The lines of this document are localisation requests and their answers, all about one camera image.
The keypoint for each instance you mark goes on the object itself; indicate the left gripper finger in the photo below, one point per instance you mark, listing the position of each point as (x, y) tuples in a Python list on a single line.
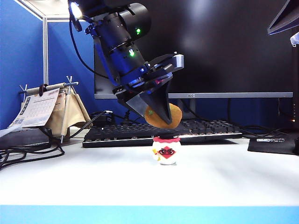
[(139, 105), (160, 102)]

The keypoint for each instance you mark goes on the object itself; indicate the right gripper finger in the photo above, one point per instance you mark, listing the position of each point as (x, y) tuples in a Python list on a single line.
[(286, 19)]

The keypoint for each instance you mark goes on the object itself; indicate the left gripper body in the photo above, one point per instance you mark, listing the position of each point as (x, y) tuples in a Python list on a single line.
[(149, 78)]

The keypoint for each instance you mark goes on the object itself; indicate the brown plush kiwi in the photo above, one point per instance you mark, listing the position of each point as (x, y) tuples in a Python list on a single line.
[(178, 114)]

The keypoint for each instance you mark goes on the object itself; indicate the white flat-head doll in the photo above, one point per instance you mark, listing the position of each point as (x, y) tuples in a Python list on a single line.
[(166, 158)]

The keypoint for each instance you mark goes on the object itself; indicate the black mechanical keyboard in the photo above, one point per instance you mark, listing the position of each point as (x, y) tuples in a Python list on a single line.
[(130, 133)]

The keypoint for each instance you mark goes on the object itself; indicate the grey monitor stand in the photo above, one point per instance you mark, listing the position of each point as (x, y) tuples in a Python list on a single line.
[(192, 106)]

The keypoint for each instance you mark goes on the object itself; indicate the black power adapter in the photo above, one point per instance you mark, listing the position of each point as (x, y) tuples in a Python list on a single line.
[(104, 120)]

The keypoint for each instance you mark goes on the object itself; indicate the black HSD monitor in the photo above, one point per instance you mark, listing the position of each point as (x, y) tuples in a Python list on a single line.
[(295, 81)]

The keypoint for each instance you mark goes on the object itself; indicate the beige canvas tent stand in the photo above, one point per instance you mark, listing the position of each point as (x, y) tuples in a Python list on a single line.
[(72, 109)]

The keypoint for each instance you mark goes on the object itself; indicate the large black computer monitor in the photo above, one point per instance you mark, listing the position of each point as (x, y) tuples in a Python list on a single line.
[(222, 58)]

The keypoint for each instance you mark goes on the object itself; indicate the white paper calendar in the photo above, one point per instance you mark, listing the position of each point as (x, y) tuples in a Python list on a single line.
[(39, 109)]

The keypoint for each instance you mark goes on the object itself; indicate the black mouse pad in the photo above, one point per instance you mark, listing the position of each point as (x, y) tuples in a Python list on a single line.
[(268, 147)]

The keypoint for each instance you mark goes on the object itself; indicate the silver partition post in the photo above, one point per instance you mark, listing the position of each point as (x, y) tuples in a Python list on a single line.
[(45, 51)]

